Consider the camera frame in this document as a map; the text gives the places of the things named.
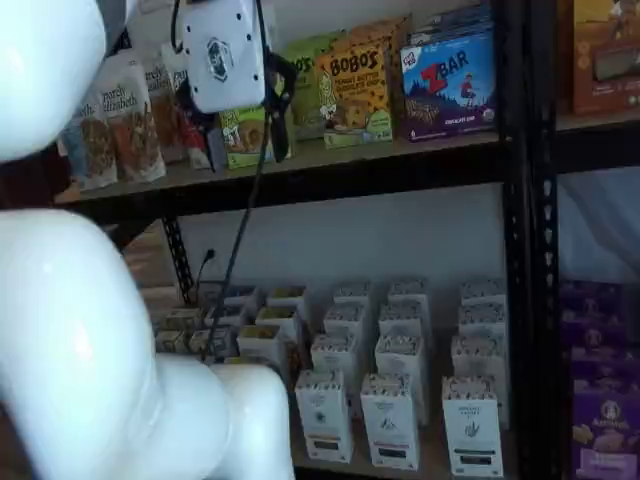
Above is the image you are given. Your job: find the yellow white granola box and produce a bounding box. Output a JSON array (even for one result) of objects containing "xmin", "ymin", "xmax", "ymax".
[
  {"xmin": 266, "ymin": 285, "xmax": 309, "ymax": 314},
  {"xmin": 235, "ymin": 324, "xmax": 294, "ymax": 369},
  {"xmin": 254, "ymin": 305, "xmax": 303, "ymax": 334},
  {"xmin": 224, "ymin": 353, "xmax": 289, "ymax": 374}
]

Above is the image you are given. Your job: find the granola bag red label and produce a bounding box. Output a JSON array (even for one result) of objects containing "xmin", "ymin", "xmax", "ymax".
[{"xmin": 162, "ymin": 43, "xmax": 211, "ymax": 170}]

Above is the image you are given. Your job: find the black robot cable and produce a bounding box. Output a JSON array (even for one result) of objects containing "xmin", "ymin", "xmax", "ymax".
[{"xmin": 169, "ymin": 0, "xmax": 281, "ymax": 364}]

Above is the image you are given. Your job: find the white granola bag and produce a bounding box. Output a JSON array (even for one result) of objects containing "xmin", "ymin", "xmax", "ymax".
[
  {"xmin": 142, "ymin": 48, "xmax": 186, "ymax": 165},
  {"xmin": 73, "ymin": 87, "xmax": 120, "ymax": 192}
]

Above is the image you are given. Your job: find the green cereal box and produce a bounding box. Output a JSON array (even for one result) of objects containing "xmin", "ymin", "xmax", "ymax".
[
  {"xmin": 153, "ymin": 329, "xmax": 190, "ymax": 354},
  {"xmin": 164, "ymin": 308, "xmax": 204, "ymax": 331}
]

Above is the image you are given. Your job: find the black power plug cord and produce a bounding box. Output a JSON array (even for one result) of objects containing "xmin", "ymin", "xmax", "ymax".
[{"xmin": 195, "ymin": 248, "xmax": 217, "ymax": 301}]

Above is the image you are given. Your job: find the granola bag orange label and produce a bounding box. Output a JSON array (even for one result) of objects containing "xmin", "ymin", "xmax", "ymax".
[{"xmin": 94, "ymin": 53, "xmax": 167, "ymax": 184}]

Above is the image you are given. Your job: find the green Bobo's apple pie box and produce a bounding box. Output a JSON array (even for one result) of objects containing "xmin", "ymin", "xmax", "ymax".
[
  {"xmin": 285, "ymin": 30, "xmax": 347, "ymax": 142},
  {"xmin": 218, "ymin": 105, "xmax": 295, "ymax": 170}
]

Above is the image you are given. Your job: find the blue ZBar box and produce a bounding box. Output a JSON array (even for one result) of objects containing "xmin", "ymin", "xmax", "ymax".
[
  {"xmin": 409, "ymin": 2, "xmax": 495, "ymax": 49},
  {"xmin": 398, "ymin": 30, "xmax": 500, "ymax": 145}
]

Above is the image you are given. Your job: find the black metal shelf unit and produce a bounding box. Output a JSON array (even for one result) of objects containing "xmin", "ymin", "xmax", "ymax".
[
  {"xmin": 529, "ymin": 0, "xmax": 640, "ymax": 480},
  {"xmin": 52, "ymin": 0, "xmax": 534, "ymax": 480}
]

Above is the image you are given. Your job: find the purple snack box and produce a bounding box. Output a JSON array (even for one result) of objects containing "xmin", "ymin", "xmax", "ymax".
[
  {"xmin": 559, "ymin": 281, "xmax": 629, "ymax": 321},
  {"xmin": 571, "ymin": 389, "xmax": 640, "ymax": 480},
  {"xmin": 569, "ymin": 348, "xmax": 640, "ymax": 396},
  {"xmin": 562, "ymin": 314, "xmax": 640, "ymax": 356}
]

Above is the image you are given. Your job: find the white tea box green strip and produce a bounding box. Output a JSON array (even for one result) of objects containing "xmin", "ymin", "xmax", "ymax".
[
  {"xmin": 457, "ymin": 301, "xmax": 509, "ymax": 339},
  {"xmin": 450, "ymin": 333, "xmax": 509, "ymax": 381},
  {"xmin": 459, "ymin": 279, "xmax": 509, "ymax": 306},
  {"xmin": 441, "ymin": 374, "xmax": 505, "ymax": 478}
]

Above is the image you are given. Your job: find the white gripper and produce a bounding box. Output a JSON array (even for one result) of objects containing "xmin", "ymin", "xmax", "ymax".
[{"xmin": 175, "ymin": 0, "xmax": 297, "ymax": 174}]

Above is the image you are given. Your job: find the white tea box pink strip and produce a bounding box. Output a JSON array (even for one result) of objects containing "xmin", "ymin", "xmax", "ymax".
[
  {"xmin": 373, "ymin": 332, "xmax": 429, "ymax": 426},
  {"xmin": 359, "ymin": 372, "xmax": 421, "ymax": 472},
  {"xmin": 387, "ymin": 278, "xmax": 431, "ymax": 306},
  {"xmin": 377, "ymin": 301, "xmax": 432, "ymax": 337}
]

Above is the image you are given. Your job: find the yellow Bobo's peanut butter box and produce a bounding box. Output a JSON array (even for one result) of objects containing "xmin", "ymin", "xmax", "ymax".
[
  {"xmin": 347, "ymin": 15, "xmax": 414, "ymax": 61},
  {"xmin": 313, "ymin": 45, "xmax": 395, "ymax": 150}
]

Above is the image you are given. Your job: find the orange brown snack box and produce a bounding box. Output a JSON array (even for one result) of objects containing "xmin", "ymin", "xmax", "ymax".
[{"xmin": 571, "ymin": 0, "xmax": 640, "ymax": 115}]

